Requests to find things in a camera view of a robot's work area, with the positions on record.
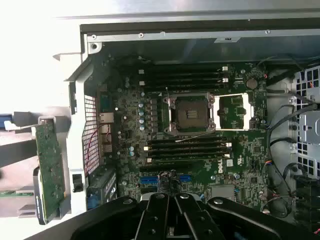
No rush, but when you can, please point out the black wire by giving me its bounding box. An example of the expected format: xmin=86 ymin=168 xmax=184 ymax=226
xmin=265 ymin=103 xmax=319 ymax=151

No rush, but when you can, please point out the perforated silver disk bay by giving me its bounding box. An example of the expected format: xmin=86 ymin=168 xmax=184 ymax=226
xmin=291 ymin=66 xmax=320 ymax=176

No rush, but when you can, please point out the hard disk with blue carrier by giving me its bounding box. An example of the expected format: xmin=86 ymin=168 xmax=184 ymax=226
xmin=0 ymin=112 xmax=16 ymax=132

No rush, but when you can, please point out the CPU socket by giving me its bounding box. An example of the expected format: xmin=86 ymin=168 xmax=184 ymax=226
xmin=162 ymin=92 xmax=217 ymax=136

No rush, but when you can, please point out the open black PC case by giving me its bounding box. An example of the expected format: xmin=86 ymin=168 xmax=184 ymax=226
xmin=63 ymin=9 xmax=320 ymax=240

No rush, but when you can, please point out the green motherboard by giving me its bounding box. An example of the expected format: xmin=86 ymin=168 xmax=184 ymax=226
xmin=97 ymin=59 xmax=270 ymax=216

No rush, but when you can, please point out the blue expansion slot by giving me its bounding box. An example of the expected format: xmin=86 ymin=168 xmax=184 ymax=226
xmin=139 ymin=174 xmax=193 ymax=186

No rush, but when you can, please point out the metal socket cover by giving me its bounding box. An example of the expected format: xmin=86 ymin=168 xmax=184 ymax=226
xmin=214 ymin=93 xmax=255 ymax=131

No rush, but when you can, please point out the rear port block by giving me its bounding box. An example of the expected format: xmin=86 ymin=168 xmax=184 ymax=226
xmin=98 ymin=91 xmax=116 ymax=154

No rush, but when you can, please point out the loose green RAM stick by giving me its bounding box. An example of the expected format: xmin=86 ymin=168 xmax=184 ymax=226
xmin=0 ymin=191 xmax=35 ymax=199

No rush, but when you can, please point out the grey chipset heatsink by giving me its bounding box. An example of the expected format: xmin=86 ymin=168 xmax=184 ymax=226
xmin=211 ymin=185 xmax=236 ymax=201

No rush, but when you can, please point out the thin locking lever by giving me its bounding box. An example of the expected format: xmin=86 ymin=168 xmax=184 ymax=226
xmin=174 ymin=129 xmax=217 ymax=143

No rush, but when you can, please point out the thin red wire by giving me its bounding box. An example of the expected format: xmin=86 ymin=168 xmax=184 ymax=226
xmin=84 ymin=123 xmax=112 ymax=174

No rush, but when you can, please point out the black RAM slot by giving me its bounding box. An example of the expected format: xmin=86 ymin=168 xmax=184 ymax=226
xmin=143 ymin=72 xmax=226 ymax=79
xmin=138 ymin=77 xmax=230 ymax=86
xmin=147 ymin=136 xmax=227 ymax=144
xmin=143 ymin=84 xmax=226 ymax=92
xmin=147 ymin=149 xmax=227 ymax=157
xmin=138 ymin=65 xmax=230 ymax=74
xmin=143 ymin=143 xmax=233 ymax=151

